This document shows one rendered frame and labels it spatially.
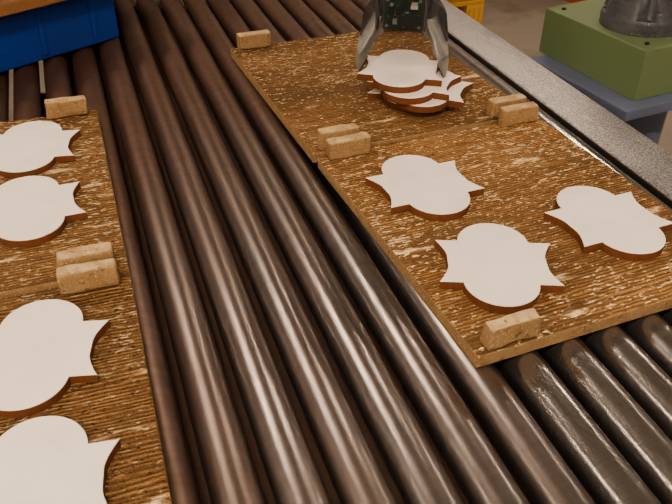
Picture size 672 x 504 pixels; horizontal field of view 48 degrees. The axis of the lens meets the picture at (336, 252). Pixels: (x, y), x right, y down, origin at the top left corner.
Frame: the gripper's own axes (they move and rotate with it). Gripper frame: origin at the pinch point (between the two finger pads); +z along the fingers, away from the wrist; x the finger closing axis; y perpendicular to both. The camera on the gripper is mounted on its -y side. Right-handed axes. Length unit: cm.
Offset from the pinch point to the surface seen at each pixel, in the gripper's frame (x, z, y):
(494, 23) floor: 24, 98, -316
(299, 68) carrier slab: -17.6, 4.0, -6.9
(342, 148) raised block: -5.3, 2.3, 22.3
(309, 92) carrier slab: -14.0, 4.0, 2.2
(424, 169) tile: 5.8, 2.8, 24.8
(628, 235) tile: 29.4, 2.9, 35.2
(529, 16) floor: 44, 98, -332
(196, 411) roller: -11, 6, 66
